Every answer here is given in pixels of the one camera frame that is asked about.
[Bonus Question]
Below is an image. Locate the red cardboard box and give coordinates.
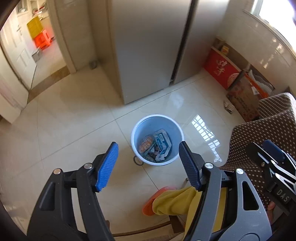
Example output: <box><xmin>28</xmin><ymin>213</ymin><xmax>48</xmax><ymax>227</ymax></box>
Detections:
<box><xmin>203</xmin><ymin>47</ymin><xmax>241</xmax><ymax>89</ymax></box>

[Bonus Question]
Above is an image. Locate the black snack wrapper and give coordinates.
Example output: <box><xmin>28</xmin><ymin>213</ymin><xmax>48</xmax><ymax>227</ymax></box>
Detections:
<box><xmin>138</xmin><ymin>135</ymin><xmax>154</xmax><ymax>154</ymax></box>

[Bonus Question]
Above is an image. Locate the orange slipper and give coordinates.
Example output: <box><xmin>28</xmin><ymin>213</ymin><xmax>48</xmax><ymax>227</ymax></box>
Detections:
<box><xmin>142</xmin><ymin>186</ymin><xmax>177</xmax><ymax>216</ymax></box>

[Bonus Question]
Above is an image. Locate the light blue trash bucket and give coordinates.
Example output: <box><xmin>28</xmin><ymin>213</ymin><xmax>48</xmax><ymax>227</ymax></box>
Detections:
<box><xmin>130</xmin><ymin>114</ymin><xmax>185</xmax><ymax>166</ymax></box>

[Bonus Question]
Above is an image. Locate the silver double door refrigerator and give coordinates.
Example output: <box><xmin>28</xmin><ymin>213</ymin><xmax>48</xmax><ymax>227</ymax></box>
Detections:
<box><xmin>107</xmin><ymin>1</ymin><xmax>228</xmax><ymax>104</ymax></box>

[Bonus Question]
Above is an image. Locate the yellow trousers leg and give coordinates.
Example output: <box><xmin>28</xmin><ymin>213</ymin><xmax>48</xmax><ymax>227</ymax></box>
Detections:
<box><xmin>151</xmin><ymin>186</ymin><xmax>228</xmax><ymax>241</ymax></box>

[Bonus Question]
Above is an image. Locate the brown polka dot tablecloth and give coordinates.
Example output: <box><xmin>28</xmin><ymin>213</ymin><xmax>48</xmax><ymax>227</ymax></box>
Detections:
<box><xmin>220</xmin><ymin>92</ymin><xmax>295</xmax><ymax>208</ymax></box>

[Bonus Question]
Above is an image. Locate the blue white mask box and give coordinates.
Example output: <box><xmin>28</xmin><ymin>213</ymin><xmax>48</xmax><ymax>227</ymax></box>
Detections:
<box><xmin>153</xmin><ymin>129</ymin><xmax>172</xmax><ymax>162</ymax></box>

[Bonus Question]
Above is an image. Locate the orange plastic stool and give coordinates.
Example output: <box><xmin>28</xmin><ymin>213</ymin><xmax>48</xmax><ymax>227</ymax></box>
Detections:
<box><xmin>34</xmin><ymin>29</ymin><xmax>52</xmax><ymax>49</ymax></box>

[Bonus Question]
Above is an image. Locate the brown cardboard box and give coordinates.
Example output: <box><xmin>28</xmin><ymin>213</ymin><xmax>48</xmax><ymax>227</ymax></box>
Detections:
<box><xmin>227</xmin><ymin>73</ymin><xmax>274</xmax><ymax>122</ymax></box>

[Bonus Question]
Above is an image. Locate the right hand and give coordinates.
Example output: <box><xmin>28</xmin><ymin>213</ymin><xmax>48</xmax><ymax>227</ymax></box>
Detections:
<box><xmin>266</xmin><ymin>201</ymin><xmax>276</xmax><ymax>224</ymax></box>

